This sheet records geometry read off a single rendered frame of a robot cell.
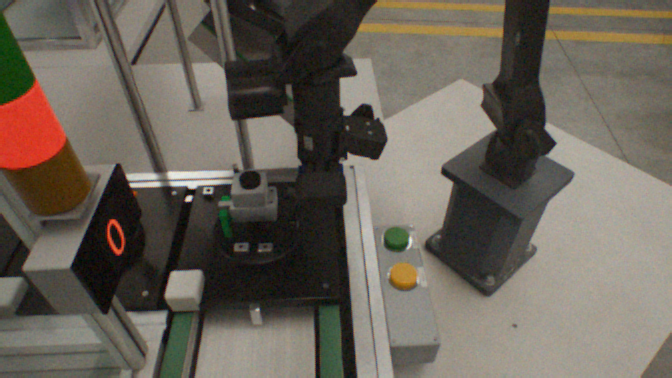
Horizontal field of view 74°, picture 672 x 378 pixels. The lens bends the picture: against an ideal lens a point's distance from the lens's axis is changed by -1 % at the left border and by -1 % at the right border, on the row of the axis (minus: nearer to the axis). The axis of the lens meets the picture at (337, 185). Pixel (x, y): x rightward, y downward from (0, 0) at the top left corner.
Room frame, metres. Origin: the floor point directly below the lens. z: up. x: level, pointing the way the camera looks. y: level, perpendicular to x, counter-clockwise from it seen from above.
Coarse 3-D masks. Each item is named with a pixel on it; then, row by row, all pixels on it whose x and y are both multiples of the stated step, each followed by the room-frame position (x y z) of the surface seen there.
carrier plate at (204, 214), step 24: (216, 192) 0.55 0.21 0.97; (192, 216) 0.49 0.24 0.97; (216, 216) 0.49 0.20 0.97; (312, 216) 0.49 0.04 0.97; (192, 240) 0.44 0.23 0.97; (312, 240) 0.44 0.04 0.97; (192, 264) 0.40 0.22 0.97; (216, 264) 0.40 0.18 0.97; (288, 264) 0.40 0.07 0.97; (312, 264) 0.40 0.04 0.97; (336, 264) 0.40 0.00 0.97; (216, 288) 0.36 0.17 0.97; (240, 288) 0.36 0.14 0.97; (264, 288) 0.36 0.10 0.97; (288, 288) 0.36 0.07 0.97; (312, 288) 0.36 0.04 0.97; (336, 288) 0.36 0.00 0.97
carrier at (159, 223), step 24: (144, 192) 0.55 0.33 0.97; (168, 192) 0.55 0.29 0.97; (144, 216) 0.49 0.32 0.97; (168, 216) 0.49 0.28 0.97; (144, 240) 0.44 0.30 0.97; (168, 240) 0.44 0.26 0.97; (144, 264) 0.40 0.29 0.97; (168, 264) 0.40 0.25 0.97; (120, 288) 0.36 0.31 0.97; (144, 288) 0.36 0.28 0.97
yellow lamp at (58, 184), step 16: (64, 144) 0.26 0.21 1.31; (48, 160) 0.25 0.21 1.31; (64, 160) 0.25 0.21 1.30; (16, 176) 0.24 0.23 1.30; (32, 176) 0.24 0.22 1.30; (48, 176) 0.24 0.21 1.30; (64, 176) 0.25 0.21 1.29; (80, 176) 0.26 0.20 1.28; (16, 192) 0.24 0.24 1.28; (32, 192) 0.24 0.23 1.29; (48, 192) 0.24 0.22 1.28; (64, 192) 0.24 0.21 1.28; (80, 192) 0.25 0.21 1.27; (32, 208) 0.24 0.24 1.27; (48, 208) 0.24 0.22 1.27; (64, 208) 0.24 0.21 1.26
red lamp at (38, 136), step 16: (32, 96) 0.26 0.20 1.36; (0, 112) 0.24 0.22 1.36; (16, 112) 0.24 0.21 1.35; (32, 112) 0.25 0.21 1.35; (48, 112) 0.26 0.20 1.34; (0, 128) 0.24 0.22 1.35; (16, 128) 0.24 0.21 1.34; (32, 128) 0.25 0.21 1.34; (48, 128) 0.26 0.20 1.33; (0, 144) 0.24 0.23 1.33; (16, 144) 0.24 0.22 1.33; (32, 144) 0.24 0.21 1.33; (48, 144) 0.25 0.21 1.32; (0, 160) 0.24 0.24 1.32; (16, 160) 0.24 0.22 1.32; (32, 160) 0.24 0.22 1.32
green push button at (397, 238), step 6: (390, 228) 0.47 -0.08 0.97; (396, 228) 0.47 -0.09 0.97; (402, 228) 0.47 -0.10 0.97; (384, 234) 0.46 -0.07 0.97; (390, 234) 0.46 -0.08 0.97; (396, 234) 0.46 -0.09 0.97; (402, 234) 0.46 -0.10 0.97; (408, 234) 0.46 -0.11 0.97; (384, 240) 0.45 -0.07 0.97; (390, 240) 0.44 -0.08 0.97; (396, 240) 0.44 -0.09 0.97; (402, 240) 0.44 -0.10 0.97; (408, 240) 0.44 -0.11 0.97; (390, 246) 0.44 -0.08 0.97; (396, 246) 0.43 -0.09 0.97; (402, 246) 0.43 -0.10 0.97
